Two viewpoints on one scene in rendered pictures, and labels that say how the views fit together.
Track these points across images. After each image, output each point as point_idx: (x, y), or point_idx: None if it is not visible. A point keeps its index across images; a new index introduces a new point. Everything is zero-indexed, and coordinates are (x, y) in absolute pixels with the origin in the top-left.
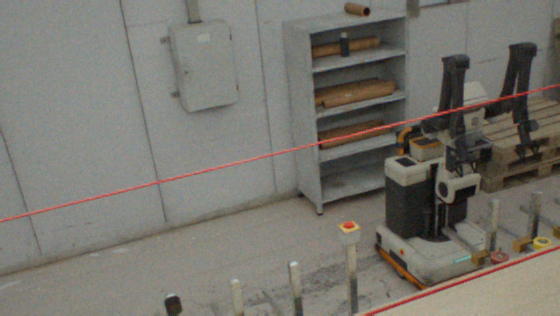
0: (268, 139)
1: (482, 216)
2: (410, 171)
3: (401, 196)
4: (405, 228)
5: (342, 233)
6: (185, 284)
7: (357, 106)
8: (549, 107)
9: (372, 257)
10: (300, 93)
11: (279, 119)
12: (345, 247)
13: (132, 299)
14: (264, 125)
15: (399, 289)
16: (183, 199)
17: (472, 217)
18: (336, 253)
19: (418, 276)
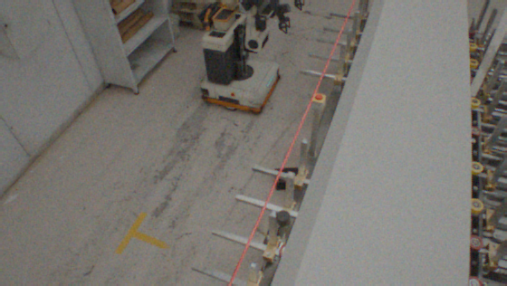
0: (74, 54)
1: (309, 53)
2: (226, 40)
3: (224, 59)
4: (229, 78)
5: (318, 104)
6: (96, 193)
7: (137, 4)
8: None
9: (202, 106)
10: (93, 9)
11: (76, 35)
12: (315, 112)
13: (68, 227)
14: (68, 44)
15: (238, 118)
16: (33, 132)
17: None
18: (176, 114)
19: (252, 104)
